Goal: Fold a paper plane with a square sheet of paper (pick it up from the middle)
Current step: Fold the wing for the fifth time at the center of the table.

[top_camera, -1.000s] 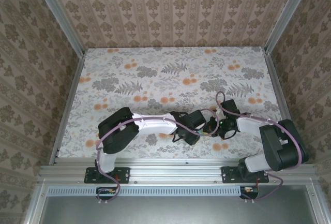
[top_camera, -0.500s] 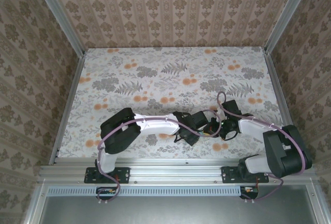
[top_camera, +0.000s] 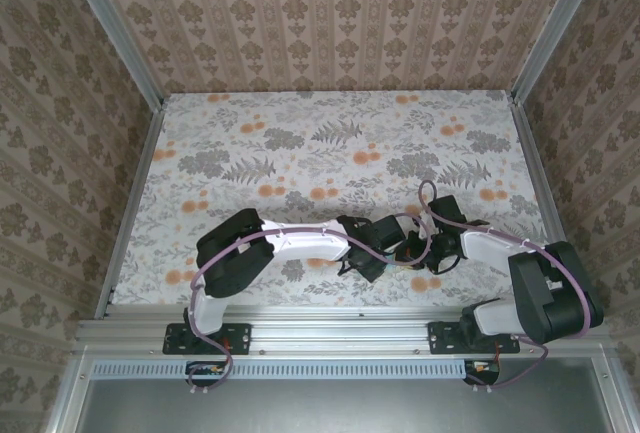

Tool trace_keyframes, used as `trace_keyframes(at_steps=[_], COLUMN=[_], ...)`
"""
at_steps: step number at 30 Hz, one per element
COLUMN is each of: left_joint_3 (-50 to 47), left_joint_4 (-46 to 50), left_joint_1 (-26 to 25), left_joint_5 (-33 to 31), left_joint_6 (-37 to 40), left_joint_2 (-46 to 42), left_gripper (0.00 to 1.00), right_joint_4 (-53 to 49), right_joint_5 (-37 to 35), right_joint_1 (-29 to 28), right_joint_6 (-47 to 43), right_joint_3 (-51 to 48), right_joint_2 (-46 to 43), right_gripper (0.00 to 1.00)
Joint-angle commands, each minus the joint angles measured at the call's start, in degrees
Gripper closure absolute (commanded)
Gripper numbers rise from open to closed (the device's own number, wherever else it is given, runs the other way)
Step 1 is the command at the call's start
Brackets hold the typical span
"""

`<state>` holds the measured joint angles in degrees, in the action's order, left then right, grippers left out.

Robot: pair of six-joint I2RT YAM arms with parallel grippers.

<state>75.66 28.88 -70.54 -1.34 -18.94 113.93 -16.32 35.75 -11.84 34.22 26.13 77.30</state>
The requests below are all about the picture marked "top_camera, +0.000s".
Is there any small black circuit board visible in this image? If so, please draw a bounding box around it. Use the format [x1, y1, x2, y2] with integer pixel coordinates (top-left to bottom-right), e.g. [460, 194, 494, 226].
[185, 360, 227, 388]
[462, 358, 502, 387]

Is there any aluminium side rail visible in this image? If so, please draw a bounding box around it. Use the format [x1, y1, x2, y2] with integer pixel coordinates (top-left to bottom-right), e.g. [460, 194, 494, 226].
[509, 95, 581, 274]
[94, 102, 166, 319]

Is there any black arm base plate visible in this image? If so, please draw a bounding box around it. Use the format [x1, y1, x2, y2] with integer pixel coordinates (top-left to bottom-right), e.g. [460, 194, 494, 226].
[428, 320, 521, 355]
[162, 321, 252, 355]

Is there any grey slotted cable duct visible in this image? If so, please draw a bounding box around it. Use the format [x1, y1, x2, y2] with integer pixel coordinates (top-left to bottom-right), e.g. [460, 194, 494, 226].
[91, 357, 469, 380]

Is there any aluminium corner post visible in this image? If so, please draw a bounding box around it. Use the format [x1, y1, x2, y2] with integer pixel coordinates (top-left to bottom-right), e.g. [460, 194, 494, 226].
[509, 0, 611, 104]
[58, 0, 166, 112]

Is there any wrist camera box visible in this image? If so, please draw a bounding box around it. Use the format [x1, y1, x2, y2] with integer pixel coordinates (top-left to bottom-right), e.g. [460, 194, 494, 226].
[430, 195, 467, 235]
[372, 215, 407, 255]

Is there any wide aluminium frame rail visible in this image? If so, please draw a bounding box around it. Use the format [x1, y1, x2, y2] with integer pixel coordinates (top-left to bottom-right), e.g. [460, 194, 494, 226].
[72, 302, 619, 357]

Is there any grey metal sheet panel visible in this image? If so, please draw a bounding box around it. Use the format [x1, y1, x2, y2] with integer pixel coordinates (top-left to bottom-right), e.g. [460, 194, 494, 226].
[42, 345, 640, 433]

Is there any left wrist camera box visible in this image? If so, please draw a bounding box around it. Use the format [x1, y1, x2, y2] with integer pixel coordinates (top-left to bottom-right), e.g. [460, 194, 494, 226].
[372, 215, 407, 255]

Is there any floral table mat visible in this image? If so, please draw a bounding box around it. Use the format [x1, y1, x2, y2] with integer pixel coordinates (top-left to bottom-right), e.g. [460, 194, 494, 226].
[107, 90, 576, 309]

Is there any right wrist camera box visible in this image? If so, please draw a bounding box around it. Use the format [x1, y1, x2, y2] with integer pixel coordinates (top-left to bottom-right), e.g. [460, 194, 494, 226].
[430, 195, 467, 235]

